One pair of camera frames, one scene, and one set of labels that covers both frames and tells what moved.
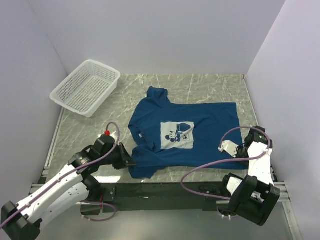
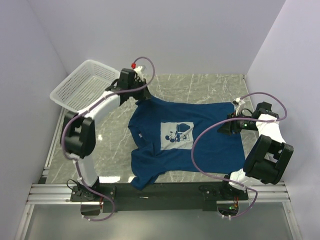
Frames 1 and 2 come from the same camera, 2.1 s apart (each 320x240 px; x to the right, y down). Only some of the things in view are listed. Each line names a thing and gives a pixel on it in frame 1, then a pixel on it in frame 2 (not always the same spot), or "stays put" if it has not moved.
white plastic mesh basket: x=85 y=88 stays put
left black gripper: x=126 y=160 to x=145 y=94
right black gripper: x=239 y=148 to x=227 y=127
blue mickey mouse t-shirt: x=172 y=136 stays put
